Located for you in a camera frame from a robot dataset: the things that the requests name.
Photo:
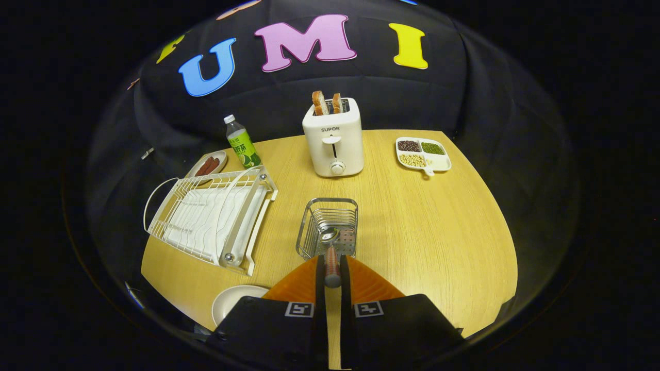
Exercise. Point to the small pink sausage plate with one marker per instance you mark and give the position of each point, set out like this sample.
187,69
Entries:
220,164

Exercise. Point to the black backdrop cloth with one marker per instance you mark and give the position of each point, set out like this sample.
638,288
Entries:
371,98

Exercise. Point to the pink clip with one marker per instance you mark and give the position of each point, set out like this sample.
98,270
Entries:
133,83

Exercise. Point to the toasted bread slice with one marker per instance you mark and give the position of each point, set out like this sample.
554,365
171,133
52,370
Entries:
336,103
319,103

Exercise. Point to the brown sausage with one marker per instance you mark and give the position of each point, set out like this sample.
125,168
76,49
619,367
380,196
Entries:
203,167
212,165

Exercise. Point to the white toaster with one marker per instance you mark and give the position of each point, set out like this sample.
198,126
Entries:
332,149

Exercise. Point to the white round plate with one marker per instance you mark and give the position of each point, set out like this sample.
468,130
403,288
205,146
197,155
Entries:
232,304

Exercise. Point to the green label drink bottle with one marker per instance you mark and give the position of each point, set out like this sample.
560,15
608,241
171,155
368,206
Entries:
242,147

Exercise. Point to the silver clip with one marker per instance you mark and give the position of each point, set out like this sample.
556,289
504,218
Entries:
147,153

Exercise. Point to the white divided bean dish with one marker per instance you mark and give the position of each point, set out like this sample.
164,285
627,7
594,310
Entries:
438,162

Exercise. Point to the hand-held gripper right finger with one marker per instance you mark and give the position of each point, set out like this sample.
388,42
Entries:
407,330

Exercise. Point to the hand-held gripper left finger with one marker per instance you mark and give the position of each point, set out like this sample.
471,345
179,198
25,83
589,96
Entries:
258,330

